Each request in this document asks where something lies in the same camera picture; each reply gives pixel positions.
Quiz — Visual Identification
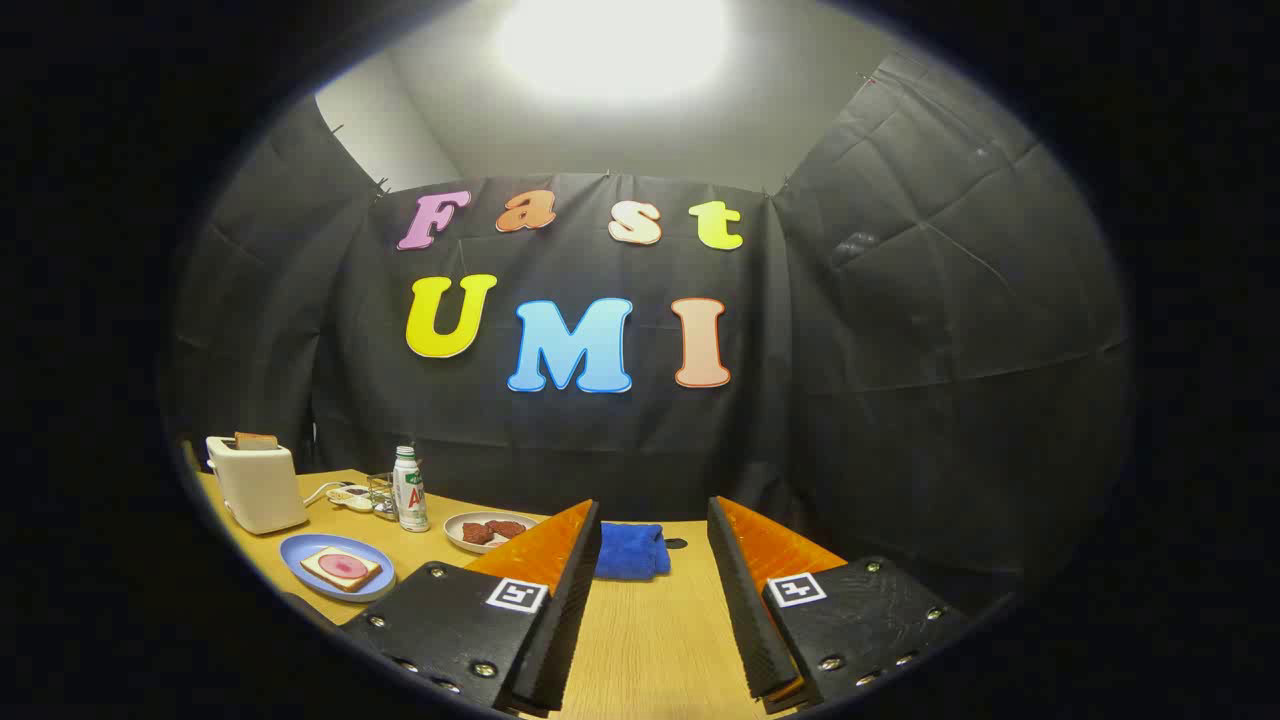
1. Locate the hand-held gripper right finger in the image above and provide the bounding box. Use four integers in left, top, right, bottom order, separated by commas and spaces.
706, 495, 969, 715

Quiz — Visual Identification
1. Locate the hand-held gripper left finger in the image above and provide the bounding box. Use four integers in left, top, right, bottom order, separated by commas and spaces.
340, 498, 603, 719

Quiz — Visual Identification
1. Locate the blue folded towel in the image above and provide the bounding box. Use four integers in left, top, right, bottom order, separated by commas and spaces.
595, 522, 672, 581

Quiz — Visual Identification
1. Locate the beige round plate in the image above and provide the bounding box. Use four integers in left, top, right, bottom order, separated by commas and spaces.
443, 511, 541, 555

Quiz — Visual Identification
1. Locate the white bottle with green cap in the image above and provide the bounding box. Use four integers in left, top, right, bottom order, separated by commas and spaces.
392, 446, 431, 533

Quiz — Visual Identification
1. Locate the white bread slice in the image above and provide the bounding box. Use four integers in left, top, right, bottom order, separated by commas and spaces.
300, 546, 384, 594

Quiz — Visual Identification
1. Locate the black backdrop cloth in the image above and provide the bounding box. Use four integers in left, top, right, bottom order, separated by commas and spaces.
160, 50, 1136, 601

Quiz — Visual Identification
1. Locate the blue round plate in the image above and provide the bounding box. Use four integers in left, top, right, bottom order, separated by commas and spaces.
279, 533, 397, 603

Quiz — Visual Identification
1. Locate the white toaster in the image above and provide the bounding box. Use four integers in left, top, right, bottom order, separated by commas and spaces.
205, 436, 309, 536

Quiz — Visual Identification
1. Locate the bright ceiling light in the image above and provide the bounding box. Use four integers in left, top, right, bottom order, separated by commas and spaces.
495, 0, 731, 106

